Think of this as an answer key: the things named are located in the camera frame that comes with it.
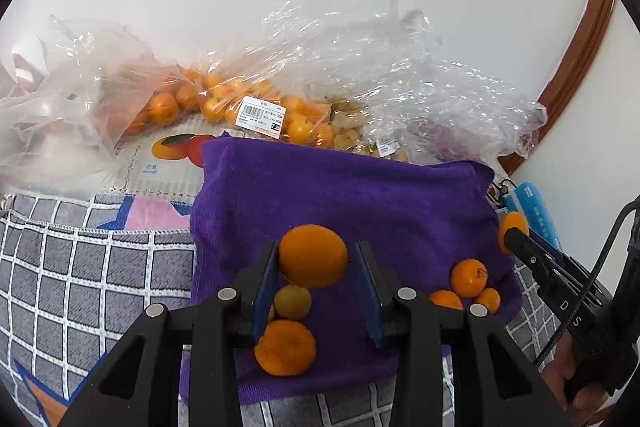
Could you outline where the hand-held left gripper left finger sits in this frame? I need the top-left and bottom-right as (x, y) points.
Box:
(56, 240), (279, 427)

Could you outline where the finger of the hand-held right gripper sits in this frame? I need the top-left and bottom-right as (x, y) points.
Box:
(503, 228), (562, 294)
(525, 229), (581, 273)

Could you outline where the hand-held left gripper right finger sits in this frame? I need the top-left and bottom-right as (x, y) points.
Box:
(354, 240), (572, 427)

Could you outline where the small yellow-green fruit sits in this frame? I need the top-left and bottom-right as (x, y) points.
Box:
(274, 284), (313, 322)

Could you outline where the orange with green stem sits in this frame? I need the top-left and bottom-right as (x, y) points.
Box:
(450, 258), (490, 299)

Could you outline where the purple towel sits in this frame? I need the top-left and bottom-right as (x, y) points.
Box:
(179, 137), (523, 405)

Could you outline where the clear bag of red fruits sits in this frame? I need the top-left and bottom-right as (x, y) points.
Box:
(370, 57), (549, 168)

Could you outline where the clear bag of yellow fruits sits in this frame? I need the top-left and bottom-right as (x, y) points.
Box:
(320, 94), (416, 164)

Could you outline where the person's right hand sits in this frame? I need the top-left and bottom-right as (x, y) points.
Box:
(542, 332), (611, 425)

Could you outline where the blue tissue pack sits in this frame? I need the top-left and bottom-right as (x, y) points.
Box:
(502, 181), (563, 253)

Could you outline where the white carton with orange print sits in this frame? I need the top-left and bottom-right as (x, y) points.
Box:
(107, 117), (226, 198)

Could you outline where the grey plaid star blanket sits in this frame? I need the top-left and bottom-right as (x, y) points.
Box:
(0, 192), (551, 427)

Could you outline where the clear labelled bag of small oranges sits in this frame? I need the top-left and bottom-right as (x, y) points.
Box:
(197, 0), (436, 148)

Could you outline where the clear bag of large oranges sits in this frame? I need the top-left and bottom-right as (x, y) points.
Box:
(37, 14), (203, 155)

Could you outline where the white plastic bag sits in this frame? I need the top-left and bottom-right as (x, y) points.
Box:
(0, 52), (116, 198)

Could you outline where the black cable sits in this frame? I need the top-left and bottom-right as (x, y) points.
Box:
(532, 197), (640, 370)

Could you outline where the black wire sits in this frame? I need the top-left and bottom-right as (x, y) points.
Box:
(487, 177), (518, 208)

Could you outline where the brown wooden door frame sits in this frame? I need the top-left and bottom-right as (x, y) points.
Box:
(495, 0), (617, 178)

